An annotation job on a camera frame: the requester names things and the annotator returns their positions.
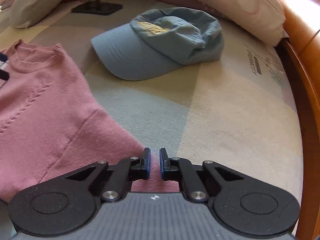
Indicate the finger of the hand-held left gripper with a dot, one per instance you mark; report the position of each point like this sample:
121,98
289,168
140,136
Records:
2,57
3,75

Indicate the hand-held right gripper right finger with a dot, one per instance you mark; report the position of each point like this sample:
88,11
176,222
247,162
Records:
161,163

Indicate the pink and white knit sweater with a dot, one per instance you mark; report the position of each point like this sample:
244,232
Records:
50,117

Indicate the beige flower print pillow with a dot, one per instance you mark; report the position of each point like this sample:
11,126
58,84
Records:
250,2

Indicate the black smartphone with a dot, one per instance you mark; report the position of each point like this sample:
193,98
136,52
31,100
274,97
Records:
100,8

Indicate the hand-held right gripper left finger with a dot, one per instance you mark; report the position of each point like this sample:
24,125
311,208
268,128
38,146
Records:
148,163

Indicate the grey cat face cushion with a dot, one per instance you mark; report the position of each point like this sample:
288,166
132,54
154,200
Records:
37,2

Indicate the blue baseball cap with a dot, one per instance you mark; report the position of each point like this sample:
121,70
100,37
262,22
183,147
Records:
150,50

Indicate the wooden headboard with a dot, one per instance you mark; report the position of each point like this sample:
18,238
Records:
310,67

